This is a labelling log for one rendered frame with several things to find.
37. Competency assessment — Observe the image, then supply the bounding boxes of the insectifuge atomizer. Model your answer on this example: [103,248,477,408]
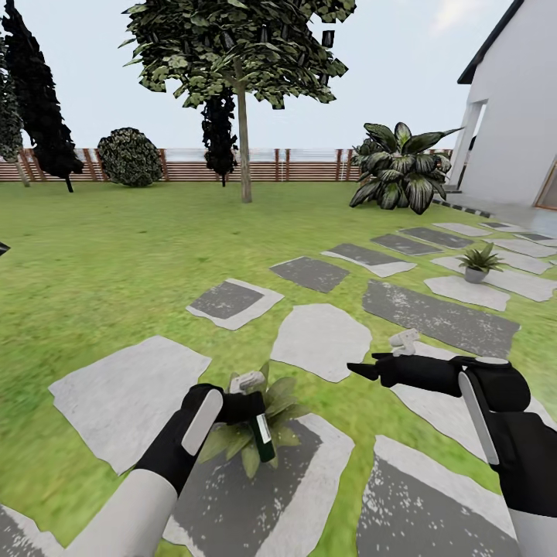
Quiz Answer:
[247,414,278,464]

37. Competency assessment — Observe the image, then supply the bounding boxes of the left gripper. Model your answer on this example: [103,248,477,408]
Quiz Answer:
[227,391,265,425]

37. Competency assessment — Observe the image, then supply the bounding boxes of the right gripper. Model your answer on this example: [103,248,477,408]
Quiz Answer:
[346,354,432,391]

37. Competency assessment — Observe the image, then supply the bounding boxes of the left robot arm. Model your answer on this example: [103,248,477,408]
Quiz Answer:
[59,371,265,557]

